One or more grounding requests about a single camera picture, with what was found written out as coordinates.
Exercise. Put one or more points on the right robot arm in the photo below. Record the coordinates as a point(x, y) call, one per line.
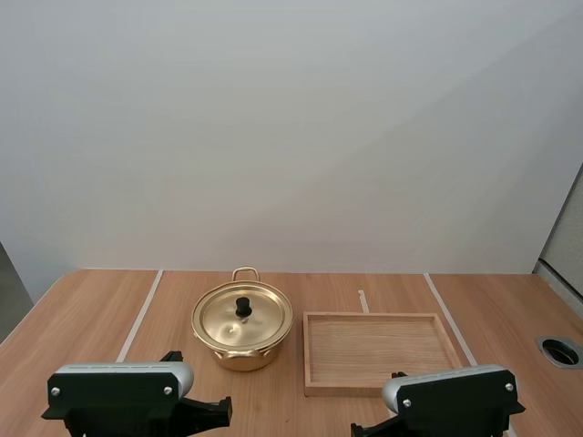
point(455, 425)

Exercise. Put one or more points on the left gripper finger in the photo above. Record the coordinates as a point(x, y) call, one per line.
point(172, 357)

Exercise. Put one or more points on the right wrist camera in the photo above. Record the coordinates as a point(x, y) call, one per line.
point(455, 391)

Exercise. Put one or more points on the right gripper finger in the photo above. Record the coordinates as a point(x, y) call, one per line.
point(399, 374)

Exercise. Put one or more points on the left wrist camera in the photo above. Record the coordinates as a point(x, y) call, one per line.
point(114, 387)

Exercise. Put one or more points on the shallow wooden tray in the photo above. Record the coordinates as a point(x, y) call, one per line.
point(378, 350)

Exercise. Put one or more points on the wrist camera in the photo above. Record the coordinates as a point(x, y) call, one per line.
point(455, 391)
point(114, 387)

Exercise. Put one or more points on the gold lid with black knob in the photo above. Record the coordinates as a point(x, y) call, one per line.
point(226, 328)

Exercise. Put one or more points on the grey office partition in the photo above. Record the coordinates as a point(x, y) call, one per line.
point(565, 236)

